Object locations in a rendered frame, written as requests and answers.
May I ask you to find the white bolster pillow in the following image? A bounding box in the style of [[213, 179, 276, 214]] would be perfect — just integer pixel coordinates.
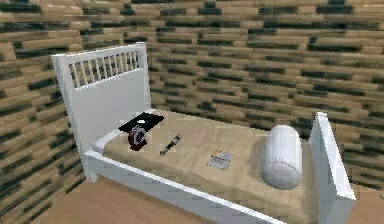
[[260, 124, 303, 191]]

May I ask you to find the white bed with beige mattress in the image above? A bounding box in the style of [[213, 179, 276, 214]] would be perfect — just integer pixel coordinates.
[[50, 41, 357, 224]]

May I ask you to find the dark red alarm clock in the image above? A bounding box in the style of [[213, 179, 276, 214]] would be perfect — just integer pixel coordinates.
[[128, 124, 148, 152]]

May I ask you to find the black flat square item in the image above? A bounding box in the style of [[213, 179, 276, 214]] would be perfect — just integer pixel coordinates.
[[118, 111, 165, 134]]

